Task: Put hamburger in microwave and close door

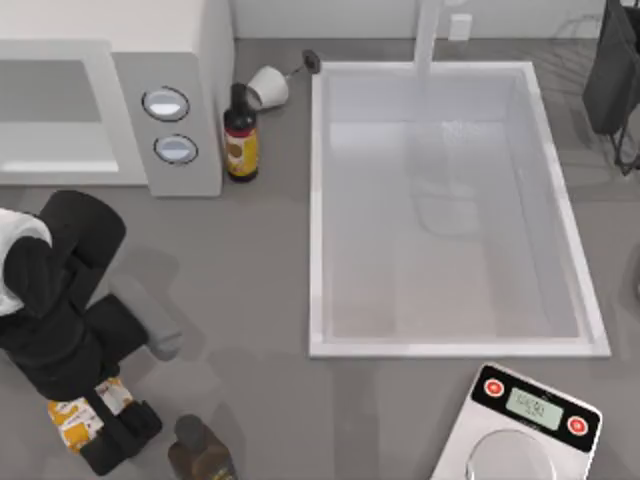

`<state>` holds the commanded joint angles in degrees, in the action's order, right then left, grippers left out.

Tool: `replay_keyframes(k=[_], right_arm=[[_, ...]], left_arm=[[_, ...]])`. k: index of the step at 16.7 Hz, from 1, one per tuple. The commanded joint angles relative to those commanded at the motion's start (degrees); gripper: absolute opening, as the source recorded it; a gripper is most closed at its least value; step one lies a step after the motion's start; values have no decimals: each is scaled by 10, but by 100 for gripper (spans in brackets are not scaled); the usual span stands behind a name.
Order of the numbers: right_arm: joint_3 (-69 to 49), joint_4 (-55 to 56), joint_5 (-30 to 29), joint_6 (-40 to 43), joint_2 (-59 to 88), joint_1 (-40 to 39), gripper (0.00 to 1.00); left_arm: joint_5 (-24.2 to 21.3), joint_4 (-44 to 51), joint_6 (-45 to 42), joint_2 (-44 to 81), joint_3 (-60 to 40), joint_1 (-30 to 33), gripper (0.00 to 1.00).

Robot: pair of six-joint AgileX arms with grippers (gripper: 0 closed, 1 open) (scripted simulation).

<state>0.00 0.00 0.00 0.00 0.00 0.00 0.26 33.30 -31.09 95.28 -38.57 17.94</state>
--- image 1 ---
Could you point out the white sink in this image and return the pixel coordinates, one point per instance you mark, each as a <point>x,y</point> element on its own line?
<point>450,225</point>

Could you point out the white wall socket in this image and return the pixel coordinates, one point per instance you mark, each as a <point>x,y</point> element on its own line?
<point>459,26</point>

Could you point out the round microwave knob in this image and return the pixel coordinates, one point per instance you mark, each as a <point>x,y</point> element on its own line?
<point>165,103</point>
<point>175,149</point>

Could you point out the microwave oven door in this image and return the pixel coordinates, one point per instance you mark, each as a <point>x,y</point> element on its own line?
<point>107,165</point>

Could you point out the pale microwave oven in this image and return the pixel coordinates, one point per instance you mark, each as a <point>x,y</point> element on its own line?
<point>200,100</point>

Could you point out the tall white tap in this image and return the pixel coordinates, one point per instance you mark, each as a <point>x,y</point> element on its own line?
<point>426,45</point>

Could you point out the dark bottle with yellow label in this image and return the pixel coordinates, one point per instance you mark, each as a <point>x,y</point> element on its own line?
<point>240,142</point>

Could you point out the brown bottle with dark cap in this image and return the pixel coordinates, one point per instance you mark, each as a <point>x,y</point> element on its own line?
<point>200,452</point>

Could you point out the silver and black kitchen scale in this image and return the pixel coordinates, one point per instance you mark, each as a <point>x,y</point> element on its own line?
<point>530,425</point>

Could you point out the white cup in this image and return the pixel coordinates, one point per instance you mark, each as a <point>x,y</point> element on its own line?
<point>271,87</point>

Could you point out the yellow and white packet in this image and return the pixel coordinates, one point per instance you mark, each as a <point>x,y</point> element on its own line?
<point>72,422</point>

